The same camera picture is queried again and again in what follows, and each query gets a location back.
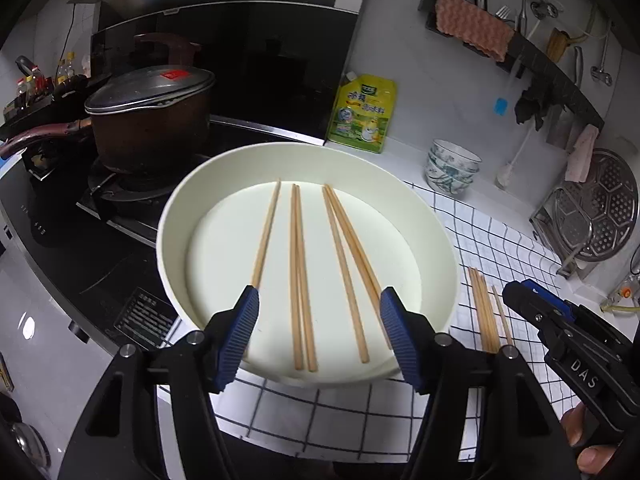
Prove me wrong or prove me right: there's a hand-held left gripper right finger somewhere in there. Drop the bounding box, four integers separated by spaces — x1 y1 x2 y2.
379 287 583 480

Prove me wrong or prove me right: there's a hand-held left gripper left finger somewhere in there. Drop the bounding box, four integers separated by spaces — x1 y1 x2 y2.
57 285 261 480

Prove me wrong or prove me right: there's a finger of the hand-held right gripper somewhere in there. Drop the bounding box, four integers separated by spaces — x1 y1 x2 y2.
502 282 561 346
520 281 583 323

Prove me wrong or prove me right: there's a bundle of wooden chopsticks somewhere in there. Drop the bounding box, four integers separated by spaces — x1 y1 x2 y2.
467 266 515 355

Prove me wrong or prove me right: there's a wooden chopstick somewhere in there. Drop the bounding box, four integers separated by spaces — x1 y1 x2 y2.
247 180 282 292
289 184 305 372
294 185 319 373
321 186 371 365
325 185 393 350

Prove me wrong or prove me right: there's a white round tray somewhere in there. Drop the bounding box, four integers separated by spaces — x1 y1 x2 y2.
156 142 458 388

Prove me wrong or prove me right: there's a person's right hand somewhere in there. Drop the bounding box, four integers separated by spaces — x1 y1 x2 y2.
560 402 621 476

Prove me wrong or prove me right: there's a steel lid rack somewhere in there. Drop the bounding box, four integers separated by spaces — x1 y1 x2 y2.
530 185 601 278

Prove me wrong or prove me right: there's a black grid white tablecloth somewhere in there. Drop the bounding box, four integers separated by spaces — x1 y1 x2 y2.
152 180 583 461

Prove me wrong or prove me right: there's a steel steamer plate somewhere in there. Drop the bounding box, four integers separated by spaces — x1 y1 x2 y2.
542 149 640 263

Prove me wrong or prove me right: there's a white dish brush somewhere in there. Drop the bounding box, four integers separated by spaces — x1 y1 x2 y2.
495 127 532 191

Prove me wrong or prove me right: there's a pink cloth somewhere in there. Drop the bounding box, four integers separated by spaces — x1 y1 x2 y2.
565 125 600 183

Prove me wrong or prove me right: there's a steel cleaver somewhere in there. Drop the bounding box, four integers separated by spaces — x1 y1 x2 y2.
546 110 571 148

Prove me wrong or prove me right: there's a dark hanging rag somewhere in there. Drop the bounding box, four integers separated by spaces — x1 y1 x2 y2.
515 85 551 132

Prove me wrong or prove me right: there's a black gas stove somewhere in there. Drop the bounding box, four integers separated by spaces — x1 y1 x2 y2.
0 115 321 351

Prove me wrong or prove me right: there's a blue silicone scraper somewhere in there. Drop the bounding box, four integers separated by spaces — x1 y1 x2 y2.
494 77 510 119

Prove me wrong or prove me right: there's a brown cooking pot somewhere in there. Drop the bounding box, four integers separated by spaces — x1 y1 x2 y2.
0 95 217 177

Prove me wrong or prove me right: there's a yellow seasoning pouch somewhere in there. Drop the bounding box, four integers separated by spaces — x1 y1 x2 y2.
325 71 398 155

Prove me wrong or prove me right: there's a grey pot lid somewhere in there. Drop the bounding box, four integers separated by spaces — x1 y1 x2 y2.
84 66 216 116

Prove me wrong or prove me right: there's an orange sponge cloth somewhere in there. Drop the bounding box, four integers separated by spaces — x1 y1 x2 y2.
434 0 516 63

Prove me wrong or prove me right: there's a black frying pan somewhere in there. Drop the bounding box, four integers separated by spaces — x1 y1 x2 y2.
0 74 113 133

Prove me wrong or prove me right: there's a cluster of condiment bottles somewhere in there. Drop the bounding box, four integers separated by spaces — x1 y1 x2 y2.
12 52 93 111

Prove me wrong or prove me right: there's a black wall rail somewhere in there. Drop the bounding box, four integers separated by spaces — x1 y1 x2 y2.
417 0 606 133

